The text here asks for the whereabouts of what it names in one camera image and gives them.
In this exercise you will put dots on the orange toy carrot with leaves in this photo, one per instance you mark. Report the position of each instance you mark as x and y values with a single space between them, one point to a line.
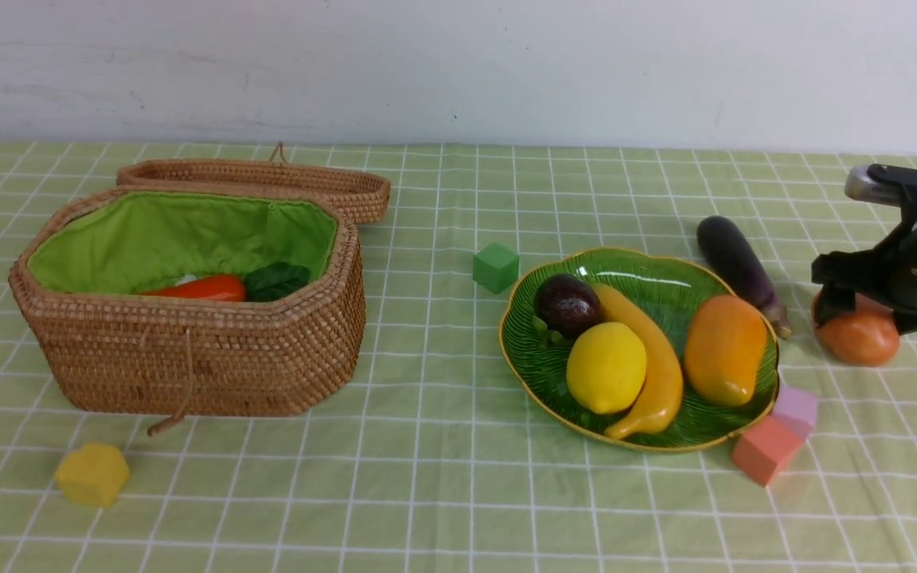
263 285

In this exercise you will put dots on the yellow toy lemon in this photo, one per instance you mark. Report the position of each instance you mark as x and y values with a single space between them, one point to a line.
606 368

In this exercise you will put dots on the green checkered tablecloth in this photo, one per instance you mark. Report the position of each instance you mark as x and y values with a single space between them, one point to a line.
433 459

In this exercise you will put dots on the brown toy potato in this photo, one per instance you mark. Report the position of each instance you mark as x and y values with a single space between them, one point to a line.
866 337

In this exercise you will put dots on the yellow toy banana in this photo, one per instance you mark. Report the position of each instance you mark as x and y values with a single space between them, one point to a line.
662 393

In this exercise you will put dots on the purple toy mangosteen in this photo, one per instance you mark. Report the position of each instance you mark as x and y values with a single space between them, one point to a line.
564 307

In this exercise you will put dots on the woven rattan basket green lining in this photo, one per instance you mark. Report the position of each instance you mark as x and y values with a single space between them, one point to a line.
86 286

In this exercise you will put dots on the woven rattan basket lid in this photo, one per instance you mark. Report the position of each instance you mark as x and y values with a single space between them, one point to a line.
361 197

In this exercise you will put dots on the green foam cube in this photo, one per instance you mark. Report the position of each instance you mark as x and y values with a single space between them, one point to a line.
496 267

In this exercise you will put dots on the purple toy eggplant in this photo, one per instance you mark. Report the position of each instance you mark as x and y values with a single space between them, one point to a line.
729 255

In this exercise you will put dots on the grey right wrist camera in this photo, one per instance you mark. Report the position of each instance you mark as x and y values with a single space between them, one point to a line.
878 184

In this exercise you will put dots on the orange toy mango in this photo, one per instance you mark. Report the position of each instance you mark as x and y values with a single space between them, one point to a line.
724 348

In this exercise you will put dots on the green leaf-shaped glass plate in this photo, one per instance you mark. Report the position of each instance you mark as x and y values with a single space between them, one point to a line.
669 291

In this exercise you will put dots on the salmon foam cube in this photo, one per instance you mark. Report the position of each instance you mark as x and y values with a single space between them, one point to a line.
766 449

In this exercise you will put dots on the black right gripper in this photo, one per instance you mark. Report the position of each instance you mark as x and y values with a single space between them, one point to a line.
886 273

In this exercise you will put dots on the pink foam cube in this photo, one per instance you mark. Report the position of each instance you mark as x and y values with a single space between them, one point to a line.
797 409

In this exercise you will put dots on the yellow foam hexagon block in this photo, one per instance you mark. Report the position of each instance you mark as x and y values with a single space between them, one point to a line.
94 475

